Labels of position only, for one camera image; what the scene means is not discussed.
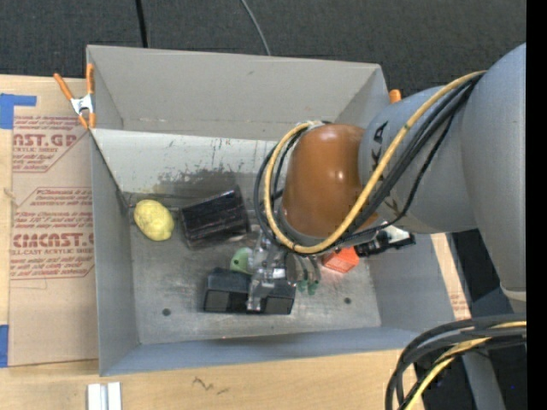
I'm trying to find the black box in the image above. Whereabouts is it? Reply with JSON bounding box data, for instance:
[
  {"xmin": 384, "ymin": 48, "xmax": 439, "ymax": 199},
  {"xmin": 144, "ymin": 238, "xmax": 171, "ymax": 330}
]
[{"xmin": 201, "ymin": 266, "xmax": 297, "ymax": 316}]

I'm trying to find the pale green toy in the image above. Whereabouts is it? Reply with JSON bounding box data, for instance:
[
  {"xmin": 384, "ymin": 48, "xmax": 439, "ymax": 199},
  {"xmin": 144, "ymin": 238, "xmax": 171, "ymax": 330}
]
[{"xmin": 229, "ymin": 247, "xmax": 255, "ymax": 273}]

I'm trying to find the orange box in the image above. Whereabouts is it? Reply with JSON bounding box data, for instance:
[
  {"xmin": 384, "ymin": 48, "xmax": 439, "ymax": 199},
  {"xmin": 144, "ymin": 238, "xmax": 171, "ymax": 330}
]
[{"xmin": 321, "ymin": 245, "xmax": 361, "ymax": 274}]

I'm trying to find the dark flat block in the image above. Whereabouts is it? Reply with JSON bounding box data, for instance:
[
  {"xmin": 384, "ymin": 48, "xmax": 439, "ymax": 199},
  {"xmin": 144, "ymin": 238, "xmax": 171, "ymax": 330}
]
[{"xmin": 179, "ymin": 184, "xmax": 251, "ymax": 249}]

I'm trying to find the grey metal bin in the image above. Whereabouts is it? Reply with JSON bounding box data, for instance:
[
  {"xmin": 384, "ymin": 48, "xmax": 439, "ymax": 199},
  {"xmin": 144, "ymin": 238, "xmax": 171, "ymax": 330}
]
[{"xmin": 85, "ymin": 44, "xmax": 456, "ymax": 378}]

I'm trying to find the yellow lemon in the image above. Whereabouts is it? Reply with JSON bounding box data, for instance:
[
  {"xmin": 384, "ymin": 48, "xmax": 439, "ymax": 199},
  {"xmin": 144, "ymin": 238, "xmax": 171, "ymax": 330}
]
[{"xmin": 132, "ymin": 198, "xmax": 176, "ymax": 243}]

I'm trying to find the brown cardboard board, red print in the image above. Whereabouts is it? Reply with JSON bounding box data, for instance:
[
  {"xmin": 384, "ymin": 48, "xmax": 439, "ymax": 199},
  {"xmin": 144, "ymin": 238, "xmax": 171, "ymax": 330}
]
[{"xmin": 0, "ymin": 73, "xmax": 473, "ymax": 369}]

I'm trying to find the black cylinder on white bracket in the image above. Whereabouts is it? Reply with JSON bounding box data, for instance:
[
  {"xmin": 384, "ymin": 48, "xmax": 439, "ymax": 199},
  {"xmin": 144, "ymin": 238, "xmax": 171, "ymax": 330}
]
[{"xmin": 353, "ymin": 225, "xmax": 417, "ymax": 258}]

